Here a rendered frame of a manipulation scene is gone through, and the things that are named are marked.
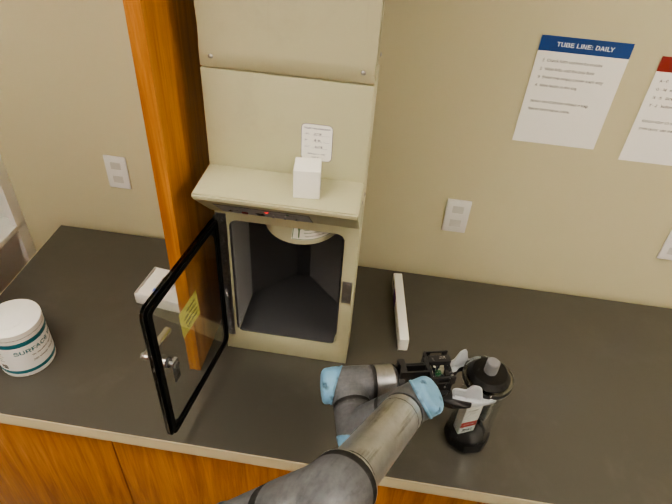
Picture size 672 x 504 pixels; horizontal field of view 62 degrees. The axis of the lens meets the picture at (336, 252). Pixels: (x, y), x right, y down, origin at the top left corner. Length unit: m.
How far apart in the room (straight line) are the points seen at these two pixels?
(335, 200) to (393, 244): 0.72
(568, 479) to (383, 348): 0.54
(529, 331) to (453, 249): 0.33
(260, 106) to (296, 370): 0.71
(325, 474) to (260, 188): 0.58
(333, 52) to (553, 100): 0.70
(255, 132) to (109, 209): 0.96
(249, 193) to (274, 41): 0.28
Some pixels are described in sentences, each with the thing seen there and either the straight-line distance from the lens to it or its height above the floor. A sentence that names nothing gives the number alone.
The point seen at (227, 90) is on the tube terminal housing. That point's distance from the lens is 1.10.
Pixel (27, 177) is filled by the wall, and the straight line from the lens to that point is 2.07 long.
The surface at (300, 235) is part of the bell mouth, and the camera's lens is 1.27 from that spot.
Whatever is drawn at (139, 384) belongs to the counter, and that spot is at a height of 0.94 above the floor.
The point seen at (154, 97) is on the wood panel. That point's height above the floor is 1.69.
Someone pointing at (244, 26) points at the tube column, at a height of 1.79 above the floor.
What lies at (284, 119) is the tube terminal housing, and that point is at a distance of 1.10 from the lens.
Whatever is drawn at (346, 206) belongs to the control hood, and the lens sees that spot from 1.06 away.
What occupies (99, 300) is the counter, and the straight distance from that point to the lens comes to 1.76.
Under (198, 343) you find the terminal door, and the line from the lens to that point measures 1.33.
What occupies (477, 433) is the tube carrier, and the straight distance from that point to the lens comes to 1.36.
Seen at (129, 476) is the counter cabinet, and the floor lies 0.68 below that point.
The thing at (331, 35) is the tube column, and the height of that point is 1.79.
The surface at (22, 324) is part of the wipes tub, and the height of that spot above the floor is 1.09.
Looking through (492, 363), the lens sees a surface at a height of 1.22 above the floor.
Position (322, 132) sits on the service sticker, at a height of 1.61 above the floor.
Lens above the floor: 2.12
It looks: 40 degrees down
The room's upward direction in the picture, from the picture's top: 4 degrees clockwise
